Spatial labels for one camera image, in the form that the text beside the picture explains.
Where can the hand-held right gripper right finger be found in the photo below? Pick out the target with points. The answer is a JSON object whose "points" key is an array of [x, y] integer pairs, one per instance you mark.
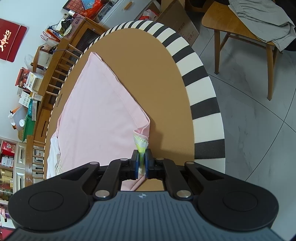
{"points": [[148, 163]]}

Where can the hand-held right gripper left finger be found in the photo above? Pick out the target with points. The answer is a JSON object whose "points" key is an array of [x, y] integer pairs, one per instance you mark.
{"points": [[137, 163]]}

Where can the pink shirt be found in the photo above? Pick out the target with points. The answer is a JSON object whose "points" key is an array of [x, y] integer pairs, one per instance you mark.
{"points": [[97, 111]]}

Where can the white shirt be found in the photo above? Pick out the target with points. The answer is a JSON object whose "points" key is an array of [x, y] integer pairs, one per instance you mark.
{"points": [[53, 153]]}

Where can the wooden sideboard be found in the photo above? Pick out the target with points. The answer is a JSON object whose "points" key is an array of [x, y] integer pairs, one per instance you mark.
{"points": [[42, 118]]}

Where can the wooden spindle chair with sticker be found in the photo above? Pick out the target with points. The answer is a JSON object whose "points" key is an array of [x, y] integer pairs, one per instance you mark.
{"points": [[29, 157]]}

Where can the green plastic basket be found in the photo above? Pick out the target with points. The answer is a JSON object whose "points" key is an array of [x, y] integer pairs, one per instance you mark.
{"points": [[29, 126]]}

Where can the white cabinet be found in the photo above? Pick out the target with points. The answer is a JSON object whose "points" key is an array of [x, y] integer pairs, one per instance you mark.
{"points": [[20, 160]]}

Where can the wicker basket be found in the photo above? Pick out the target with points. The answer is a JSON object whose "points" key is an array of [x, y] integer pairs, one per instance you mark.
{"points": [[22, 134]]}

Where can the teal tissue pack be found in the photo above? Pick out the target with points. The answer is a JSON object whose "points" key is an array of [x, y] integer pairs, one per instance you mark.
{"points": [[30, 106]]}

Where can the white bottle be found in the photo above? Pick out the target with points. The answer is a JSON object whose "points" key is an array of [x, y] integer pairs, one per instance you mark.
{"points": [[22, 123]]}

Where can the grey folder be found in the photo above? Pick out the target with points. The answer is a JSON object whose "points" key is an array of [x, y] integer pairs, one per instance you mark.
{"points": [[19, 112]]}

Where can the red printed box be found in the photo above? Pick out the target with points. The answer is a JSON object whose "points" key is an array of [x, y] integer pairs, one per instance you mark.
{"points": [[8, 148]]}

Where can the white printed paper bag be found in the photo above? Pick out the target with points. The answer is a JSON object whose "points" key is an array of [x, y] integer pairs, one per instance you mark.
{"points": [[24, 98]]}

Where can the small white red box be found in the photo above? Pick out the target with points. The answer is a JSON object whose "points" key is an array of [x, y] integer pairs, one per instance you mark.
{"points": [[7, 161]]}

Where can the wooden canisters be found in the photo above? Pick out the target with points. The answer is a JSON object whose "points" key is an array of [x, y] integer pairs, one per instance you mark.
{"points": [[5, 175]]}

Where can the dark glass jar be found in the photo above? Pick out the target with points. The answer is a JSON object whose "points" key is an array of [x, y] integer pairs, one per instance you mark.
{"points": [[4, 190]]}

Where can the purple water bottle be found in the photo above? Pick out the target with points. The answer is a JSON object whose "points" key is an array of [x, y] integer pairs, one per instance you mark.
{"points": [[3, 212]]}

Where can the cardboard box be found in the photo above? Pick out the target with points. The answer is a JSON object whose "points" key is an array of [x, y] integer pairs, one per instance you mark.
{"points": [[178, 20]]}

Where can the white storage box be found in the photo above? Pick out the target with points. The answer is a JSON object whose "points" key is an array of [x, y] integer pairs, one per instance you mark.
{"points": [[115, 11]]}

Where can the wooden chair with flat seat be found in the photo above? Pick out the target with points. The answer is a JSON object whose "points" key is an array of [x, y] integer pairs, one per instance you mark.
{"points": [[222, 20]]}

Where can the grey pants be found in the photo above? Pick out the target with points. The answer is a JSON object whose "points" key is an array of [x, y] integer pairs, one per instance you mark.
{"points": [[261, 14]]}

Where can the red wall poster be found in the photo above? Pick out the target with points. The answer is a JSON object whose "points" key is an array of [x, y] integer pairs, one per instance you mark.
{"points": [[11, 39]]}

